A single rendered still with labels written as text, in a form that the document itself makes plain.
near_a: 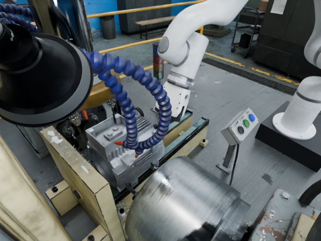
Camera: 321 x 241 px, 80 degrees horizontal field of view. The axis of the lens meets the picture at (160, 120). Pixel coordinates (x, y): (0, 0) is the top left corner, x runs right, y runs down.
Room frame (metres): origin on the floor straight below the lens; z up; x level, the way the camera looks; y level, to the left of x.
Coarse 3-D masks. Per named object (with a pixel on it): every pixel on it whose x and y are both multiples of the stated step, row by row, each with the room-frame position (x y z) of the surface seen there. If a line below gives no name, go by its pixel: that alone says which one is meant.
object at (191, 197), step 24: (168, 168) 0.28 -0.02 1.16; (192, 168) 0.29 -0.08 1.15; (144, 192) 0.23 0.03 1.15; (168, 192) 0.22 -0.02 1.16; (192, 192) 0.22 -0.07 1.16; (216, 192) 0.22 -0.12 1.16; (240, 192) 0.25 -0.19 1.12; (144, 216) 0.19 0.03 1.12; (168, 216) 0.18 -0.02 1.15; (192, 216) 0.17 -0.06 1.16; (216, 216) 0.17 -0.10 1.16; (240, 216) 0.18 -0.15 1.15; (144, 240) 0.16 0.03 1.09; (168, 240) 0.14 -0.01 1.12; (192, 240) 0.14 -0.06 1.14; (216, 240) 0.14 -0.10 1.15; (240, 240) 0.15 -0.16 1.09
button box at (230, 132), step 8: (240, 112) 0.63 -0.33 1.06; (248, 112) 0.61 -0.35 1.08; (232, 120) 0.58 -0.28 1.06; (240, 120) 0.56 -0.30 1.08; (248, 120) 0.58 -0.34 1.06; (256, 120) 0.60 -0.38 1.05; (224, 128) 0.54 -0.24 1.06; (232, 128) 0.51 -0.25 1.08; (248, 128) 0.55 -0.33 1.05; (224, 136) 0.52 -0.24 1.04; (232, 136) 0.50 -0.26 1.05; (240, 136) 0.50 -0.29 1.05; (232, 144) 0.50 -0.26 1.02
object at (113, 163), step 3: (156, 129) 0.50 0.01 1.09; (153, 132) 0.49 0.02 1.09; (87, 141) 0.44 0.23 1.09; (87, 144) 0.44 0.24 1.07; (114, 159) 0.37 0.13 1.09; (159, 159) 0.48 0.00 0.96; (108, 162) 0.36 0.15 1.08; (111, 162) 0.36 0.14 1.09; (114, 162) 0.36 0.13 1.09; (117, 162) 0.36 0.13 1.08; (111, 165) 0.35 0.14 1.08; (114, 165) 0.35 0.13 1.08; (117, 165) 0.35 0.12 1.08; (96, 168) 0.44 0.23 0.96; (114, 168) 0.35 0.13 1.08; (117, 189) 0.35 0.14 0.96; (120, 189) 0.35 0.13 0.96
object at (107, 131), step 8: (104, 120) 0.48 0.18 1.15; (112, 120) 0.50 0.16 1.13; (120, 120) 0.50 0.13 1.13; (96, 128) 0.45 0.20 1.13; (104, 128) 0.47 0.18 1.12; (112, 128) 0.48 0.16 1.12; (120, 128) 0.48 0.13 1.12; (88, 136) 0.42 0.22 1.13; (96, 136) 0.44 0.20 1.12; (104, 136) 0.43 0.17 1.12; (112, 136) 0.42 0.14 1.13; (120, 136) 0.40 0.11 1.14; (96, 144) 0.39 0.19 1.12; (104, 144) 0.37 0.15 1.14; (112, 144) 0.38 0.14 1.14; (96, 152) 0.41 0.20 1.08; (104, 152) 0.37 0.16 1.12; (112, 152) 0.38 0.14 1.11; (120, 152) 0.39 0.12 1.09
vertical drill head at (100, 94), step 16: (32, 0) 0.36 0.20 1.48; (48, 0) 0.35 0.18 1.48; (64, 0) 0.36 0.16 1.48; (80, 0) 0.39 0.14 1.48; (48, 16) 0.35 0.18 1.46; (64, 16) 0.36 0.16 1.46; (80, 16) 0.38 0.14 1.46; (48, 32) 0.36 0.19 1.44; (64, 32) 0.36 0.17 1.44; (80, 32) 0.38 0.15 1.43; (96, 80) 0.36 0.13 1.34; (96, 96) 0.33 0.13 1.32; (112, 96) 0.36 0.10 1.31; (80, 128) 0.34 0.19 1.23
